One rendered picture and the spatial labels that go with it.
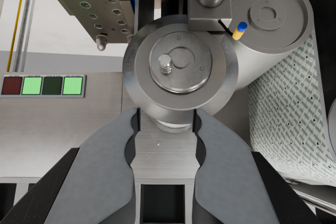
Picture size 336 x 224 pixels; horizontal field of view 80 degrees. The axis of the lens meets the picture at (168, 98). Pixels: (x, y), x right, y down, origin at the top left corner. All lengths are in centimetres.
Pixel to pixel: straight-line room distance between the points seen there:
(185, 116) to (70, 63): 335
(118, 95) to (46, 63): 310
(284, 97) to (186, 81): 20
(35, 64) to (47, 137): 310
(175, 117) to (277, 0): 22
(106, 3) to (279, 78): 40
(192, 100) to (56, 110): 49
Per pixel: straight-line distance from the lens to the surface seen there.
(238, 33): 23
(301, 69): 35
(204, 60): 24
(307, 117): 34
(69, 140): 64
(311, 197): 48
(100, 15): 58
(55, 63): 362
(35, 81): 71
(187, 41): 25
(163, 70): 22
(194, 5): 26
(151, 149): 58
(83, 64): 348
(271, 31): 32
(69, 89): 65
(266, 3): 33
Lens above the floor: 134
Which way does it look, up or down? 12 degrees down
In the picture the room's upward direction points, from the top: 180 degrees counter-clockwise
